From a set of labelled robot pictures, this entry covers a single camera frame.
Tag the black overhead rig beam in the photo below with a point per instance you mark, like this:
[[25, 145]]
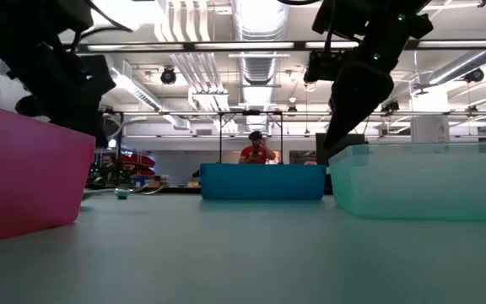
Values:
[[190, 45]]

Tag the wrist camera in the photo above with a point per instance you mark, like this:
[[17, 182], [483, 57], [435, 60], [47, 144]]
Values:
[[325, 67], [97, 76]]

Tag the black round ceiling fixture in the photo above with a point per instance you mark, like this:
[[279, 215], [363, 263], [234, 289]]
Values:
[[168, 76], [474, 75]]

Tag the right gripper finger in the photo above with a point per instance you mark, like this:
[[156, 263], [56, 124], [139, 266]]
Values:
[[357, 101]]

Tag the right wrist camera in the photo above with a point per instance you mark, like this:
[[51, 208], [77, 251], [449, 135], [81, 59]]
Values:
[[325, 67]]

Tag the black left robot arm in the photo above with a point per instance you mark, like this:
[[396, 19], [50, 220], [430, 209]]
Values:
[[15, 17]]

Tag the translucent teal plastic bin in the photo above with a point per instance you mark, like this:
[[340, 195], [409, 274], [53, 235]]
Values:
[[416, 186]]

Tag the silver round ceiling duct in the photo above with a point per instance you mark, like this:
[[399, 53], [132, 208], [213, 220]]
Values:
[[462, 65], [260, 25]]

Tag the green table mat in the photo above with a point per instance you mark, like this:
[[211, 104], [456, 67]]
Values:
[[243, 253]]

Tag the black background rig frame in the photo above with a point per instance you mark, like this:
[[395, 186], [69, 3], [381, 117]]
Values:
[[251, 112]]

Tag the blue plastic bin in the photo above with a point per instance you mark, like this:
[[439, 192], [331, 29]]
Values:
[[264, 181]]

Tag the pink plastic bin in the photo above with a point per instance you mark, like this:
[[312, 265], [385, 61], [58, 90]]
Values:
[[23, 177]]

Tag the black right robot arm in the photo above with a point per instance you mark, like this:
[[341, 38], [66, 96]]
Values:
[[386, 17]]

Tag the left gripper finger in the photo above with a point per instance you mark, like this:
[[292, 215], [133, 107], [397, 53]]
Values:
[[87, 118]]

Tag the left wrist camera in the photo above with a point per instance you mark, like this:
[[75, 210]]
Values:
[[97, 76]]

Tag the white building pillar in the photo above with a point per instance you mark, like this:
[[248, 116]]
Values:
[[430, 122]]

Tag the red background object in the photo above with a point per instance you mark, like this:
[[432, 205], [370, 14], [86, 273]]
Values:
[[142, 161]]

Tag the person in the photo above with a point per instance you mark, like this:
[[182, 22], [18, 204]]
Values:
[[260, 156]]

